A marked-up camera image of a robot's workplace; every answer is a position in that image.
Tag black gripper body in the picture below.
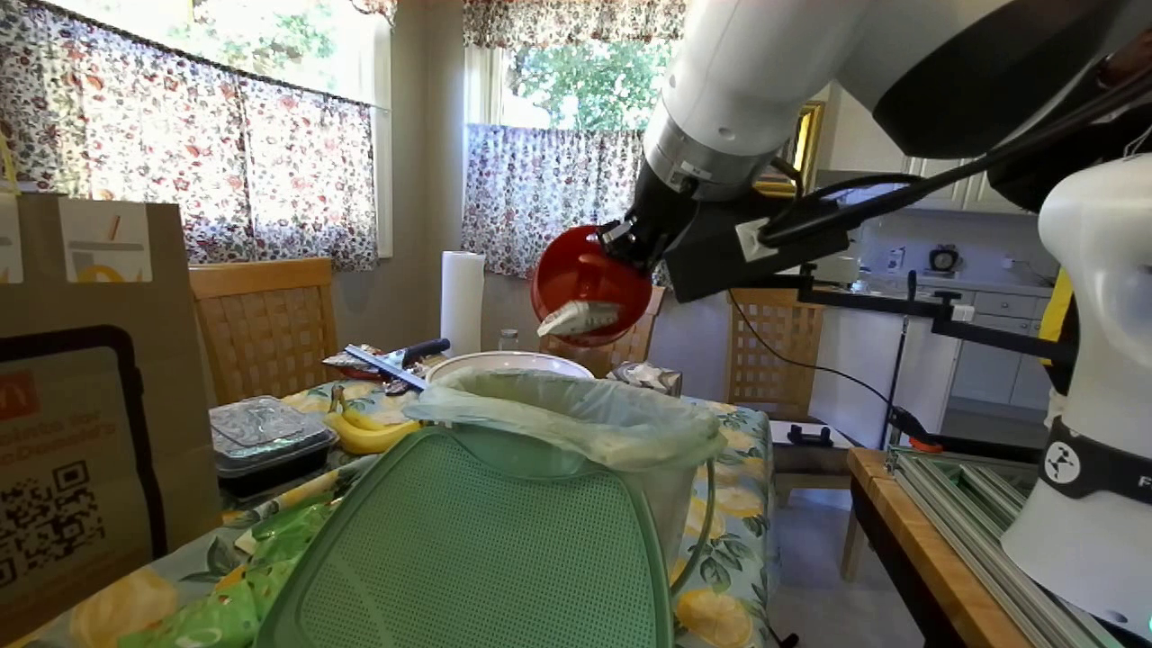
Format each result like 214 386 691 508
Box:
603 160 872 308

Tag small orange white box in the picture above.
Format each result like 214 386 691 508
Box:
531 298 624 343

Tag white bin with green liner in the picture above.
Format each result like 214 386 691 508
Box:
398 363 730 580

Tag green plastic bin lid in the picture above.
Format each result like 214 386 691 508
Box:
250 424 675 648

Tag narrow floral cafe curtain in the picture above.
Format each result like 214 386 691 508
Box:
457 121 651 284

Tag wooden lattice-back chair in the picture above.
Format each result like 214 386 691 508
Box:
536 284 667 380
192 257 340 410

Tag white plate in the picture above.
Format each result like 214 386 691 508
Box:
429 346 597 388

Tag white paper towel roll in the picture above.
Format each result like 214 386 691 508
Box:
434 248 489 355

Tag small black device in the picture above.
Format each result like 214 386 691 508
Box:
783 422 840 452

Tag floral window valance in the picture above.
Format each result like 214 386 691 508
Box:
459 0 696 52

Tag lemon print tablecloth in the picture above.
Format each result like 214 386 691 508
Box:
9 374 776 648

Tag white lower kitchen cabinets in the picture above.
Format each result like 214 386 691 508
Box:
946 284 1072 419

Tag yellow banana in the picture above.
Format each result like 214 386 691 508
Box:
324 400 423 458

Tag aluminium mounting rails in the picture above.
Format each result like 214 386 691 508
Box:
892 447 1125 648

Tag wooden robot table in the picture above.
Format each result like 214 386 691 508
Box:
844 447 1035 648

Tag black tray with foil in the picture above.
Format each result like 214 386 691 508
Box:
206 394 337 491

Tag wide floral cafe curtain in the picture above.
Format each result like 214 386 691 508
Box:
0 0 381 272

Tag green plastic bag pack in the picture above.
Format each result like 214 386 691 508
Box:
139 502 334 648

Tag brown paper bag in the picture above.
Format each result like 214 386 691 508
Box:
0 191 226 645

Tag gold picture frame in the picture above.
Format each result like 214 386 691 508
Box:
751 98 826 203

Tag black handled knife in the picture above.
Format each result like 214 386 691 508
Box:
321 337 457 397

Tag thin black camera cable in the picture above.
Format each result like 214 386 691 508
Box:
728 291 1047 466

